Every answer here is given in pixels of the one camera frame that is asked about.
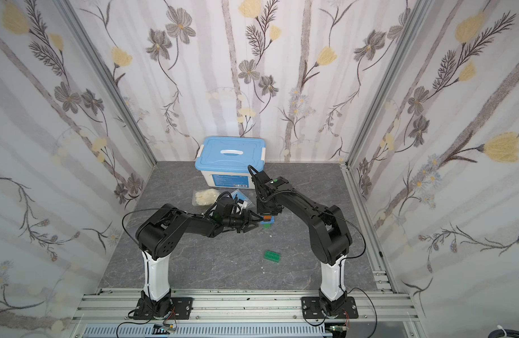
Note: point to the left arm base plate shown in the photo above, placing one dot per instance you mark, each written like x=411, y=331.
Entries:
x=179, y=307

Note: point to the white slotted cable duct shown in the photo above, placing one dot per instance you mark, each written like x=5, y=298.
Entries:
x=207, y=330

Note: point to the bagged blue face masks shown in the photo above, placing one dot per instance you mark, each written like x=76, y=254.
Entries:
x=237, y=194

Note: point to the blue lego brick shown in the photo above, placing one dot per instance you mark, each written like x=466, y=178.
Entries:
x=270, y=221

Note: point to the long green lego brick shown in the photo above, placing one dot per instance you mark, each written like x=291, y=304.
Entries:
x=272, y=256

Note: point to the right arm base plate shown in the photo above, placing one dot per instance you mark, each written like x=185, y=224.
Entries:
x=312, y=307

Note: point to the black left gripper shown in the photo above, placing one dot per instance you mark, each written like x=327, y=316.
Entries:
x=242, y=220

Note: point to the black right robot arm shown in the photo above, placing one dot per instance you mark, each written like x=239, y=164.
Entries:
x=330, y=237

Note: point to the blue lidded storage box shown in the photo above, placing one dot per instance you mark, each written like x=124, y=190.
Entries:
x=224, y=161

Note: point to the aluminium front rail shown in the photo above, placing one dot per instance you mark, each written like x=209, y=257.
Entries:
x=380, y=314

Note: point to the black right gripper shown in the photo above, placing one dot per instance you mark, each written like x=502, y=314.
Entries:
x=266, y=203

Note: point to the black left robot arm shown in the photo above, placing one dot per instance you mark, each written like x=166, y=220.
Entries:
x=159, y=236

